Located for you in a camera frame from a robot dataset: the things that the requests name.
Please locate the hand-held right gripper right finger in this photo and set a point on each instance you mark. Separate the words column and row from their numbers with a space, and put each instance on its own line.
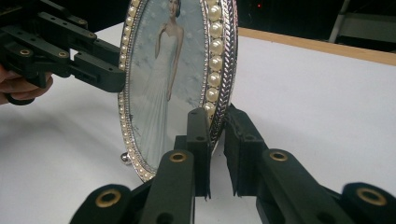
column 244, row 155

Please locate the grey metal stand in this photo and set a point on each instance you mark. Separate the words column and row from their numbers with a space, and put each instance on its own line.
column 367, row 26

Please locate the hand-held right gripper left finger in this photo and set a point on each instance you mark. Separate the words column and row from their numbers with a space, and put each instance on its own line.
column 200, row 149

